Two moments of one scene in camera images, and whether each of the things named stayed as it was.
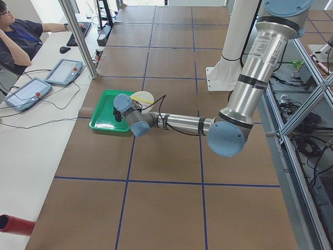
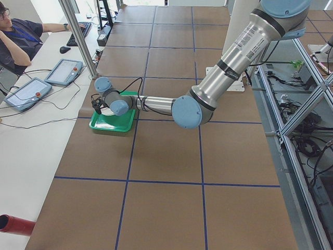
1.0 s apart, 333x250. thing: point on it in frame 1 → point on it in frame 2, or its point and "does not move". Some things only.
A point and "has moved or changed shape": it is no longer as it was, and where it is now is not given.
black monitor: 104,14 does not move
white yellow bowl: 143,100 has moved or changed shape
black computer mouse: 64,49 does not move
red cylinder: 9,224 does not move
